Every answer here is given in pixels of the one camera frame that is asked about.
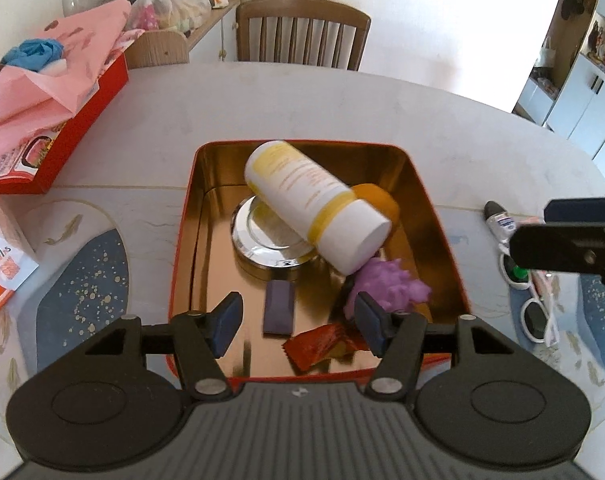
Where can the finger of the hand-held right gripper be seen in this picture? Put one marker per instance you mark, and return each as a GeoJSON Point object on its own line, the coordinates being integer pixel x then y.
{"type": "Point", "coordinates": [562, 250]}
{"type": "Point", "coordinates": [582, 210]}

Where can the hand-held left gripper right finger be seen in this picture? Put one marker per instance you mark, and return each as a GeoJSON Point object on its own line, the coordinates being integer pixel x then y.
{"type": "Point", "coordinates": [373, 324]}

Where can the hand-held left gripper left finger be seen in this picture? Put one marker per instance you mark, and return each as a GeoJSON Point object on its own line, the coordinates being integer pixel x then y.
{"type": "Point", "coordinates": [227, 321]}

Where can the purple plush toy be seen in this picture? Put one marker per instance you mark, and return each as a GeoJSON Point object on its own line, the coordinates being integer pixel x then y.
{"type": "Point", "coordinates": [392, 285]}

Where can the green plastic piece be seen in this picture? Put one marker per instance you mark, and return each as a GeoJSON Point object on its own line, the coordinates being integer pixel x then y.
{"type": "Point", "coordinates": [521, 274]}

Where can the purple grey block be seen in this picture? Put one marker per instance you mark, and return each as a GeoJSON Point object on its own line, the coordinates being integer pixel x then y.
{"type": "Point", "coordinates": [278, 307]}

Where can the red foil packet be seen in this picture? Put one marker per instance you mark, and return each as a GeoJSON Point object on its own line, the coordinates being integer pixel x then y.
{"type": "Point", "coordinates": [317, 345]}

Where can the eye drop bottle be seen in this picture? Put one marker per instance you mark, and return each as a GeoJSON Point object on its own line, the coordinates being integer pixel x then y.
{"type": "Point", "coordinates": [499, 222]}

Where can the white sunglasses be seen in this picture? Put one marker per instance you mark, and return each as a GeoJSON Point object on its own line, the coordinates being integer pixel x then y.
{"type": "Point", "coordinates": [537, 317]}

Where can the round metal tin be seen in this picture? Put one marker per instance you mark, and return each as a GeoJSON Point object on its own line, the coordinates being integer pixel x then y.
{"type": "Point", "coordinates": [262, 240]}

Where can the orange fruit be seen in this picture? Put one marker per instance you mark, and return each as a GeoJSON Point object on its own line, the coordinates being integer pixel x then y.
{"type": "Point", "coordinates": [378, 200]}

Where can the red tin box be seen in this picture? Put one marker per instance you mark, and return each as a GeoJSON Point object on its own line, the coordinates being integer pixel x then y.
{"type": "Point", "coordinates": [212, 175]}

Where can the white and yellow bottle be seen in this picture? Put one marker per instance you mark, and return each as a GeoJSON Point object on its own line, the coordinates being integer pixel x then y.
{"type": "Point", "coordinates": [302, 185]}

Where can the orange and white packet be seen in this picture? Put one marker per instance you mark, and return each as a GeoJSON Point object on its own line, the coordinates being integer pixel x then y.
{"type": "Point", "coordinates": [2, 280]}

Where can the red cardboard box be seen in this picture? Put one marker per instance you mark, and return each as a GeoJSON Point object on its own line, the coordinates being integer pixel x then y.
{"type": "Point", "coordinates": [82, 110]}

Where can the pink printed paper bag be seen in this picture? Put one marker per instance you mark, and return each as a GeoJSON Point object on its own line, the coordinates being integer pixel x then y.
{"type": "Point", "coordinates": [42, 100]}

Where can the white sideboard with wooden top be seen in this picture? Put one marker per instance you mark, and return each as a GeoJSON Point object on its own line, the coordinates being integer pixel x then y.
{"type": "Point", "coordinates": [210, 30]}

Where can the wooden chair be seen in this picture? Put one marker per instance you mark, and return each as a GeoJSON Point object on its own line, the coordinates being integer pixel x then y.
{"type": "Point", "coordinates": [302, 10]}

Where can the plastic bag with snacks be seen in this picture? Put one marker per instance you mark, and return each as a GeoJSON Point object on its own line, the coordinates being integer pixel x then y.
{"type": "Point", "coordinates": [177, 5]}

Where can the blue cloth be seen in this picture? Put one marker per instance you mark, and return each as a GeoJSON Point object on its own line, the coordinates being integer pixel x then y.
{"type": "Point", "coordinates": [32, 52]}

